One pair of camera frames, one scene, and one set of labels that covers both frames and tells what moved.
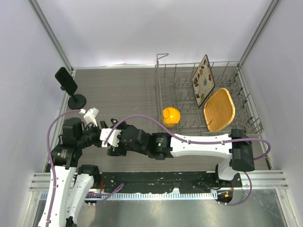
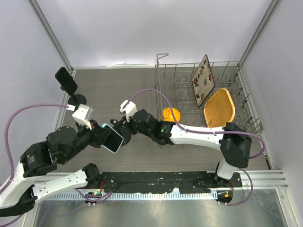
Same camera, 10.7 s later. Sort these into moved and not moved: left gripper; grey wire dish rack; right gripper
Moved: right gripper
Not moved: left gripper; grey wire dish rack
